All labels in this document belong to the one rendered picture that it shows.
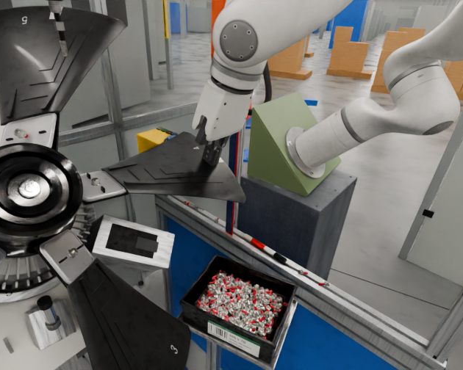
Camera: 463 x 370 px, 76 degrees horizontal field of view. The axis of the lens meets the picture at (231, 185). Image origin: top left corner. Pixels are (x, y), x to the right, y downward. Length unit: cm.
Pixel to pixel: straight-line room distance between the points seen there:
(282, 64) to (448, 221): 687
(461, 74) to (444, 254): 643
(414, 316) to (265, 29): 188
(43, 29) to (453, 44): 74
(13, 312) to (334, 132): 85
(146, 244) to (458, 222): 191
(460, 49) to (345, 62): 886
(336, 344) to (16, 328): 70
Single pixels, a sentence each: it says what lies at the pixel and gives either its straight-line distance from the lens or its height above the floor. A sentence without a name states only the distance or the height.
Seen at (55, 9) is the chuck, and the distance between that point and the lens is 46.
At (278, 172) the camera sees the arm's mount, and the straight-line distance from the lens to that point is 96.
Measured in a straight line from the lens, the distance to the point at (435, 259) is 236.
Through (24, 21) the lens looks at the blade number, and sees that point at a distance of 67.
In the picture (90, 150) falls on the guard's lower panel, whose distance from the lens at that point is 133.
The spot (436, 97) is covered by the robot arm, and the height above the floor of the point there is 127.
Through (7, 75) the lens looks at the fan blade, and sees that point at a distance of 61.
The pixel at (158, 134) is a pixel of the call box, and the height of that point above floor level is 107.
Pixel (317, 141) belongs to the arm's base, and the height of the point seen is 109.
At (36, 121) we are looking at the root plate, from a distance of 52.
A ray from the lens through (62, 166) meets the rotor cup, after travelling 45.
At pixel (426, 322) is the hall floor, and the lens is 208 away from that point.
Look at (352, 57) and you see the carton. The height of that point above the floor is 50.
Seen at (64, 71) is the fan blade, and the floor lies 133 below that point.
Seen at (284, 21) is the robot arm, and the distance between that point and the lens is 38.
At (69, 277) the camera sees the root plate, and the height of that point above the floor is 111.
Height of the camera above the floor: 142
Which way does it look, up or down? 30 degrees down
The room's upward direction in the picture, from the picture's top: 3 degrees clockwise
